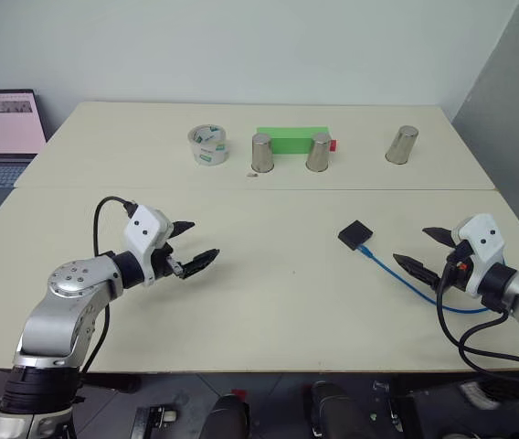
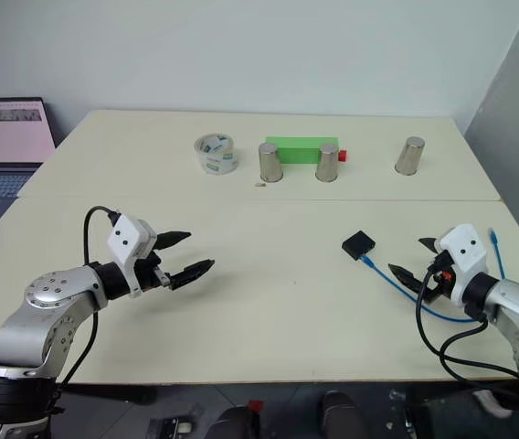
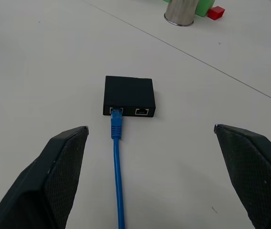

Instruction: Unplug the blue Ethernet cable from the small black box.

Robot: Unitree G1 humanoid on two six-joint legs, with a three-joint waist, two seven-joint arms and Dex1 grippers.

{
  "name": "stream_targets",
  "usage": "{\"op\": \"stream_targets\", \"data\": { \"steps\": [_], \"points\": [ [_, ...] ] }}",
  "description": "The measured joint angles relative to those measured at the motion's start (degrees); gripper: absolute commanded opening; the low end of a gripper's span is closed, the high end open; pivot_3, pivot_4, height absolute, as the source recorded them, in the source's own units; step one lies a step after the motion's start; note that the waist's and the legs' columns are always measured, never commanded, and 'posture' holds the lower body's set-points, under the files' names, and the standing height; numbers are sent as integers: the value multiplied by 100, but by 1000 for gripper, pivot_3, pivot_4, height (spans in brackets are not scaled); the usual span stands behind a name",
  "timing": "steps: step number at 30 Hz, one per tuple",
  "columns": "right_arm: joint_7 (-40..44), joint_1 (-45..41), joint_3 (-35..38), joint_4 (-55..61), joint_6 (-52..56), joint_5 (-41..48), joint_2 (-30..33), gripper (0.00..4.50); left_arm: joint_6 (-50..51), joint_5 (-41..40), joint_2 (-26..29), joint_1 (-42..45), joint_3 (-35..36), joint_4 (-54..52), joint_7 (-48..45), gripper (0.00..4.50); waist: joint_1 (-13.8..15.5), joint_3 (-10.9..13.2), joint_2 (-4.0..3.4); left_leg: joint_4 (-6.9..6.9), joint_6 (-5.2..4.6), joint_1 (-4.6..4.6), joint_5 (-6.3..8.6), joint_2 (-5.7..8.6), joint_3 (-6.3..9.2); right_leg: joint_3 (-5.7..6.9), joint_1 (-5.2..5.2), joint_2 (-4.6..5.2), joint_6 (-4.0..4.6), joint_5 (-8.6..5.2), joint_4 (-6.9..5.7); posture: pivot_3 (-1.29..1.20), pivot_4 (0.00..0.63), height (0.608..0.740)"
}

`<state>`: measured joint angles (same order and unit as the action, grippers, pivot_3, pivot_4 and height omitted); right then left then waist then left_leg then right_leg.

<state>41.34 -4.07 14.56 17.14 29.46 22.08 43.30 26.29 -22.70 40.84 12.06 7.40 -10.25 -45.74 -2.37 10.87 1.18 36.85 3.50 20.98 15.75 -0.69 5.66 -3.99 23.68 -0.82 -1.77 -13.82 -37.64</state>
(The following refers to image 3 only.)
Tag blue Ethernet cable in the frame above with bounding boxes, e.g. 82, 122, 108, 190
110, 107, 126, 229

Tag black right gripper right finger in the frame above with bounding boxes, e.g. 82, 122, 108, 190
213, 124, 271, 229

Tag black network switch box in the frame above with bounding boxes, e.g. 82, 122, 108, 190
102, 75, 157, 118

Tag red cube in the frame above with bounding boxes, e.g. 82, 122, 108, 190
207, 6, 226, 21

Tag steel cup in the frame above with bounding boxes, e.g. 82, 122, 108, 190
164, 0, 198, 27

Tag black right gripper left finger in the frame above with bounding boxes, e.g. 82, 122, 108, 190
0, 125, 90, 229

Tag green block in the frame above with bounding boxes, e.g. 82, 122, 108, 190
163, 0, 215, 17

